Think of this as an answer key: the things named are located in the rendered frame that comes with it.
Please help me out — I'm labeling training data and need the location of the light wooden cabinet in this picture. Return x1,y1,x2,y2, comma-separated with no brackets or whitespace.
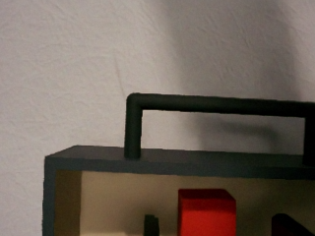
41,92,315,236

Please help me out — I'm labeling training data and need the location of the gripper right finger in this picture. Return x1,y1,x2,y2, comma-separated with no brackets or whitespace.
271,213,315,236

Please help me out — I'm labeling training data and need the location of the red block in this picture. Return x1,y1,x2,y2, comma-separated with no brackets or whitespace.
177,189,237,236

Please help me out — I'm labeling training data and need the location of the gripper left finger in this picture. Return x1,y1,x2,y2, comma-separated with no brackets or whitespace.
143,214,159,236

